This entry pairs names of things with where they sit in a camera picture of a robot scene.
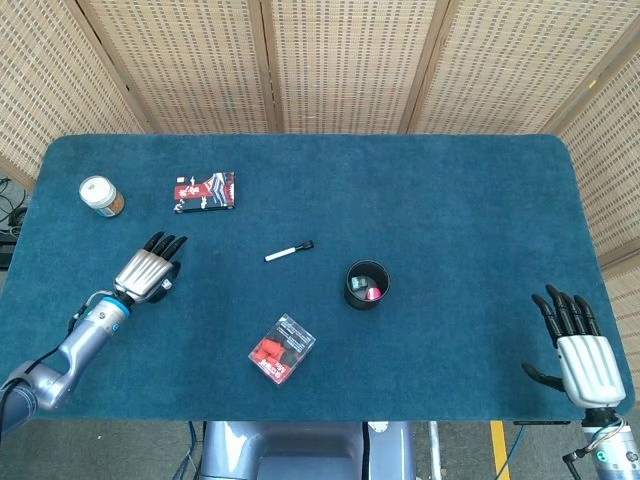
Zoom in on white marker with black cap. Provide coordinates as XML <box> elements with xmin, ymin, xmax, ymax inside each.
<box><xmin>264</xmin><ymin>240</ymin><xmax>315</xmax><ymax>263</ymax></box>

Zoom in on jar with white lid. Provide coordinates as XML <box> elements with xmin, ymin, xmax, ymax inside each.
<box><xmin>78</xmin><ymin>175</ymin><xmax>126</xmax><ymax>219</ymax></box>

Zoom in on black cup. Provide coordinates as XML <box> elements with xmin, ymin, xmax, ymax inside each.
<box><xmin>343</xmin><ymin>259</ymin><xmax>391</xmax><ymax>311</ymax></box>

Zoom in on grey blue robot torso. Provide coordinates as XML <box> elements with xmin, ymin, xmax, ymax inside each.
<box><xmin>198</xmin><ymin>421</ymin><xmax>416</xmax><ymax>480</ymax></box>

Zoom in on clear box with red pieces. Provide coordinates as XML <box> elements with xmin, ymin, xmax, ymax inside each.
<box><xmin>247</xmin><ymin>313</ymin><xmax>317</xmax><ymax>387</ymax></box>

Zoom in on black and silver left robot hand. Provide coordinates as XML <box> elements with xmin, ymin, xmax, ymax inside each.
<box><xmin>112</xmin><ymin>231</ymin><xmax>189</xmax><ymax>305</ymax></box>

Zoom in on white table leg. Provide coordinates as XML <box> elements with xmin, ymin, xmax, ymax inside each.
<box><xmin>428</xmin><ymin>422</ymin><xmax>442</xmax><ymax>480</ymax></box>

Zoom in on red and black card box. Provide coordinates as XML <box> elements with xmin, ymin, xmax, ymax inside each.
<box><xmin>173</xmin><ymin>170</ymin><xmax>236</xmax><ymax>214</ymax></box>

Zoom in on blue cable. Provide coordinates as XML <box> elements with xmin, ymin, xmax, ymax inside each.
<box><xmin>510</xmin><ymin>424</ymin><xmax>527</xmax><ymax>480</ymax></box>
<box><xmin>174</xmin><ymin>422</ymin><xmax>204</xmax><ymax>480</ymax></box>

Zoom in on blue felt table cover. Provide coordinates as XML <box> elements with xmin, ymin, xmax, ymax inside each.
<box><xmin>0</xmin><ymin>132</ymin><xmax>636</xmax><ymax>424</ymax></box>

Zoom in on woven bamboo screen panel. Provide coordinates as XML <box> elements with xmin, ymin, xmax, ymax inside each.
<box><xmin>0</xmin><ymin>0</ymin><xmax>151</xmax><ymax>191</ymax></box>
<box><xmin>399</xmin><ymin>0</ymin><xmax>640</xmax><ymax>135</ymax></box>
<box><xmin>79</xmin><ymin>0</ymin><xmax>277</xmax><ymax>135</ymax></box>
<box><xmin>260</xmin><ymin>0</ymin><xmax>451</xmax><ymax>135</ymax></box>
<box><xmin>547</xmin><ymin>39</ymin><xmax>640</xmax><ymax>266</ymax></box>

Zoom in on black floor cables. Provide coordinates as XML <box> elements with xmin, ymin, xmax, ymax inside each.
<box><xmin>0</xmin><ymin>175</ymin><xmax>30</xmax><ymax>239</ymax></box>

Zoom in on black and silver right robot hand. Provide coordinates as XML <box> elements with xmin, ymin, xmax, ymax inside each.
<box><xmin>521</xmin><ymin>284</ymin><xmax>627</xmax><ymax>427</ymax></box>

